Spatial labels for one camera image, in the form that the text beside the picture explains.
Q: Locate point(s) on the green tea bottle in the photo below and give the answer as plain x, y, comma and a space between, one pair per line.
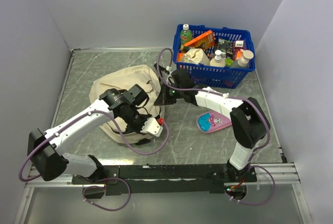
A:
186, 34

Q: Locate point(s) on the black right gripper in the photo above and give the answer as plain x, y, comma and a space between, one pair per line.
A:
164, 99

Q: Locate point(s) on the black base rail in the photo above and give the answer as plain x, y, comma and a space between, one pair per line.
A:
212, 178

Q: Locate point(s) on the pink blue pencil case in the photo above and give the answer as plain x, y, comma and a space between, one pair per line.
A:
212, 121

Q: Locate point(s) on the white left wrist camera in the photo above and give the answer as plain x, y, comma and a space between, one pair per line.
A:
152, 127

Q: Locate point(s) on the aluminium frame rail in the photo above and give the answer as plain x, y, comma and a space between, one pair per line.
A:
282, 173

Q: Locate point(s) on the beige canvas backpack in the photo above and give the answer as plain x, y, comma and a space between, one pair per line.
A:
125, 78

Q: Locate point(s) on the orange snack box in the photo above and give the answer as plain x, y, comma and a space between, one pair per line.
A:
204, 41

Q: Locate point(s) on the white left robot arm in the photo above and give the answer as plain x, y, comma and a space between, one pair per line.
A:
48, 151

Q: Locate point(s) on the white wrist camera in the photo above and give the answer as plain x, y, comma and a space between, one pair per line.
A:
152, 127
169, 79

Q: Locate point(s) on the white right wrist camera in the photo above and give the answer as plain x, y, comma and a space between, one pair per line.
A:
169, 79

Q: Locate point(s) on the grey pump bottle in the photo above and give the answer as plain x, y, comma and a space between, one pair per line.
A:
242, 59

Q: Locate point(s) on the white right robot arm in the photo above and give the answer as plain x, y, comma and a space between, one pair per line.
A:
250, 125

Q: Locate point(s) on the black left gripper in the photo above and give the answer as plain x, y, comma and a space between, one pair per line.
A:
138, 130

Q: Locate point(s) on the beige crumpled paper bag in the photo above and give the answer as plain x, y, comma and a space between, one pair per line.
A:
195, 56

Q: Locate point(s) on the cream pump bottle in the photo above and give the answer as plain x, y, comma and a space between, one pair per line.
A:
219, 59

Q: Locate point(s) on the dark snack packet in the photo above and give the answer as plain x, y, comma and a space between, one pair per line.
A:
226, 47

